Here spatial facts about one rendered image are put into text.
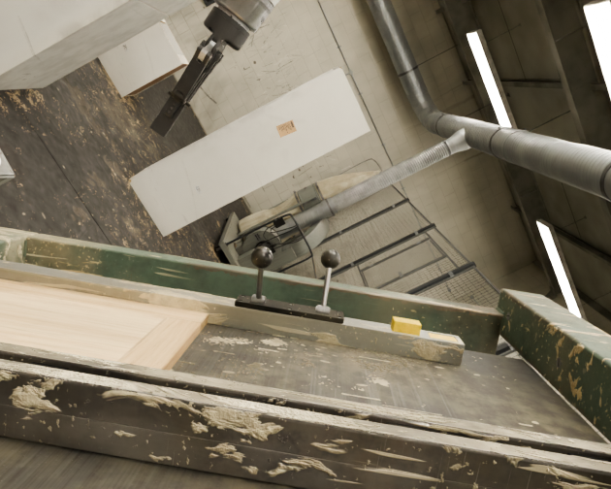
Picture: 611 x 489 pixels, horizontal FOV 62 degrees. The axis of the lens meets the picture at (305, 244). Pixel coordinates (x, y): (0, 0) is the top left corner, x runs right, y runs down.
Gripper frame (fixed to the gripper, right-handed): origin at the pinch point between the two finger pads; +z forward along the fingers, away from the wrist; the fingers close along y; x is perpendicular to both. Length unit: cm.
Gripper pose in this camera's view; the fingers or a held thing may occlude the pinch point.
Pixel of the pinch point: (168, 115)
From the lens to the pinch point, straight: 98.0
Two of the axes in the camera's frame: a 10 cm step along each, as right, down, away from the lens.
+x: -8.0, -5.7, -2.0
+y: -0.6, -2.5, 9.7
